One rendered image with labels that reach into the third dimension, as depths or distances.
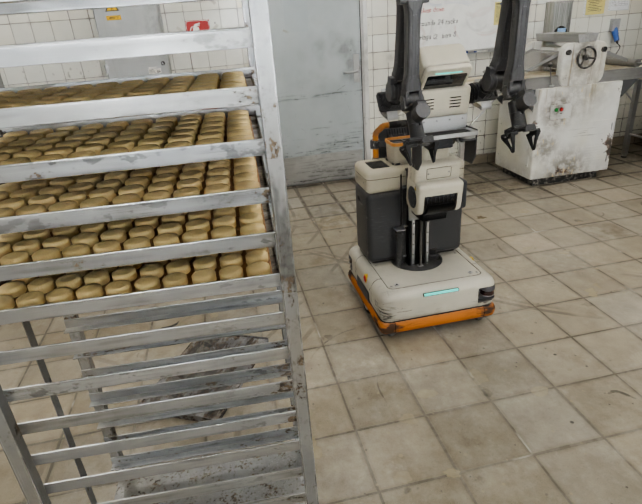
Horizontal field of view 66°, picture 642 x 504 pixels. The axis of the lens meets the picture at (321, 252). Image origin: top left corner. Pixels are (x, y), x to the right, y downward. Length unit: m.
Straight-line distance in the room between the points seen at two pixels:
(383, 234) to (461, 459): 1.19
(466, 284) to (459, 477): 1.00
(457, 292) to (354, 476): 1.08
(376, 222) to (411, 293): 0.42
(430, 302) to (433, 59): 1.14
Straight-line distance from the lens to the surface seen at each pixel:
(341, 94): 5.01
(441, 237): 2.82
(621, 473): 2.20
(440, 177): 2.40
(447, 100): 2.32
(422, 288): 2.54
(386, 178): 2.58
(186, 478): 1.91
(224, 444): 1.85
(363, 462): 2.04
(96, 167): 0.95
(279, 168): 0.90
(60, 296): 1.11
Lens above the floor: 1.52
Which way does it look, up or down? 25 degrees down
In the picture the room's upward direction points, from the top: 4 degrees counter-clockwise
